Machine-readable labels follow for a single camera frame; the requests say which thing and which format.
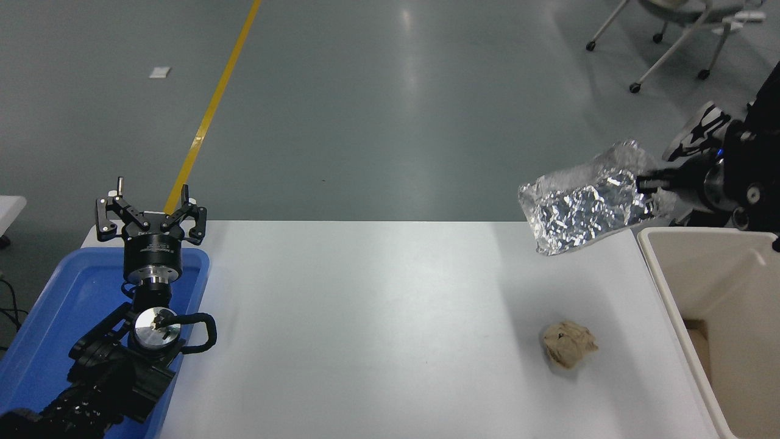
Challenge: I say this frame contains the blue plastic tray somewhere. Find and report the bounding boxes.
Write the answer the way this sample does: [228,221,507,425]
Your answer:
[0,246,210,439]

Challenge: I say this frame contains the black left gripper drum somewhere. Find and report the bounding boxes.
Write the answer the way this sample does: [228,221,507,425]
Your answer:
[123,227,185,285]

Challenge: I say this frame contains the crumpled tan paper ball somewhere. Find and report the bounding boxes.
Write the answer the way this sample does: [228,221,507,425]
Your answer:
[540,319,600,370]

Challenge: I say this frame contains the black floor cables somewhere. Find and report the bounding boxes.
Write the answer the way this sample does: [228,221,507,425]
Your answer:
[0,273,29,353]

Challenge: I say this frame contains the white-legged swivel chair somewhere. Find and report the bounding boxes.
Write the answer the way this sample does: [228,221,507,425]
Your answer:
[584,0,768,94]

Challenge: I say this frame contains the person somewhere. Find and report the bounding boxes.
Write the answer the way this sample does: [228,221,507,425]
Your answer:
[662,61,780,163]

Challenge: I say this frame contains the white side table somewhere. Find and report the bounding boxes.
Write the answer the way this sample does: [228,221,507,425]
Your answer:
[0,195,27,249]

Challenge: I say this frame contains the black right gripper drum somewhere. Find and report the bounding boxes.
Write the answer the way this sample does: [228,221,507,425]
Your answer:
[667,154,715,212]

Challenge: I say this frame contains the silver foil plate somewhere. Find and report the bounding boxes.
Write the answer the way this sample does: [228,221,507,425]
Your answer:
[518,140,678,257]

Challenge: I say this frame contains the large pale plastic bin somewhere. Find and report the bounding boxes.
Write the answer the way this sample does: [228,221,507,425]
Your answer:
[636,227,780,439]

